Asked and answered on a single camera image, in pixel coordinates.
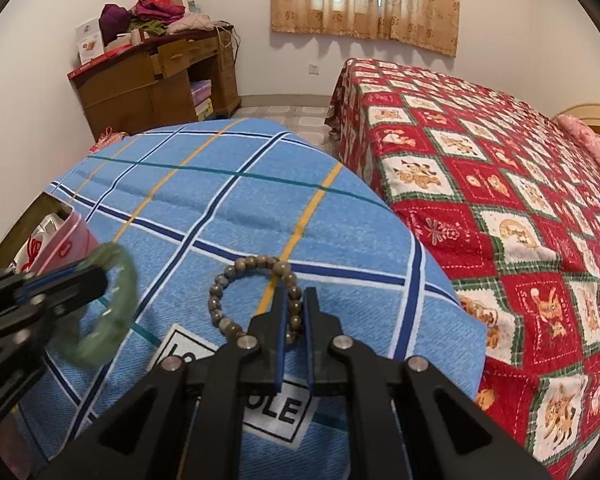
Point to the red white packet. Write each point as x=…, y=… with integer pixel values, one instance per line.
x=40, y=245

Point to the purple box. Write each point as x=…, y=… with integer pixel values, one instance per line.
x=201, y=91

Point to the purple garment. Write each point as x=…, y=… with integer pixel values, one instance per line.
x=114, y=22

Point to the wall socket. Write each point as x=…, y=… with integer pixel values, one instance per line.
x=313, y=68

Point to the beige patterned curtain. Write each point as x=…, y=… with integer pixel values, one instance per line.
x=365, y=0

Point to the red patterned bed quilt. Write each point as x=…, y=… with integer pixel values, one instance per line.
x=480, y=170

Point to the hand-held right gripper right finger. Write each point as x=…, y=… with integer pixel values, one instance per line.
x=309, y=345

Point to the blue plaid cloth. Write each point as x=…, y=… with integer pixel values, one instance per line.
x=205, y=200

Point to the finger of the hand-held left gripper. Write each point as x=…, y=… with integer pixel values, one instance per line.
x=50, y=280
x=87, y=285

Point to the magenta clothes pile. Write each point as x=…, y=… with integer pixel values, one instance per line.
x=157, y=9

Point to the wooden desk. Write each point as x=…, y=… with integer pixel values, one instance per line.
x=130, y=90

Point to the pink quilted cloth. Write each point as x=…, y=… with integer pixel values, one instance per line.
x=190, y=24

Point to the flat red box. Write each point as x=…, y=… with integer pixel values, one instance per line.
x=97, y=62

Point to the pink pillow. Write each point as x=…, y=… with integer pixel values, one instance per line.
x=587, y=140

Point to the green cloth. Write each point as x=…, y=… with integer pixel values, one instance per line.
x=147, y=27

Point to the pink tin box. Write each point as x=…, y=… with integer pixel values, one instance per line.
x=77, y=240

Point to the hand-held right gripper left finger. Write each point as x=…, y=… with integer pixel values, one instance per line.
x=281, y=345

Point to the wooden headboard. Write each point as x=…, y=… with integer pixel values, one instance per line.
x=595, y=112

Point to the yellow box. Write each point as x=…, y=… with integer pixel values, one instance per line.
x=204, y=109

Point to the white cardboard box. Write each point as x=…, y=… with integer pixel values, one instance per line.
x=89, y=40

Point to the red patterned bag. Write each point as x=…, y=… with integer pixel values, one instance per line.
x=107, y=139

